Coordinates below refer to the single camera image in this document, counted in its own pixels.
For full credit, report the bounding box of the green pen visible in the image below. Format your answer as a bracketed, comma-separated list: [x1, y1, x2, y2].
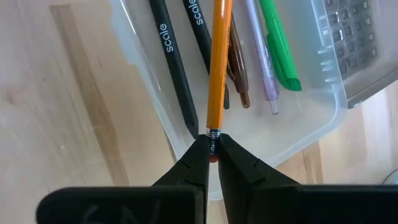
[258, 0, 303, 92]

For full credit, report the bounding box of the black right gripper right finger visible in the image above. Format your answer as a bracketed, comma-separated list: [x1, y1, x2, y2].
[219, 133, 398, 224]

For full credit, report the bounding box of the translucent purple pen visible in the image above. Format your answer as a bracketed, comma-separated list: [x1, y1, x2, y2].
[243, 0, 280, 115]

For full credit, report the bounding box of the translucent brown pen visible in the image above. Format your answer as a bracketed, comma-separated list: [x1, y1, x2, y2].
[226, 14, 251, 109]

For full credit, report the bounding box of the translucent white supply box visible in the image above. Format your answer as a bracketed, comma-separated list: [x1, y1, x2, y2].
[107, 0, 348, 200]

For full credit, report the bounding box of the black click pen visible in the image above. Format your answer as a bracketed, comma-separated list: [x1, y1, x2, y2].
[182, 0, 231, 110]

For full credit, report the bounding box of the black pencil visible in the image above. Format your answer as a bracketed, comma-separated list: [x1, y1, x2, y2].
[148, 0, 200, 140]

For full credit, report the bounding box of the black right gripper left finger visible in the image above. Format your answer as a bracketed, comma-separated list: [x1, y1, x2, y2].
[36, 134, 210, 224]

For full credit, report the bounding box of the orange pencil with red eraser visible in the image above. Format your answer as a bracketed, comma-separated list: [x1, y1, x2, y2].
[205, 0, 233, 163]

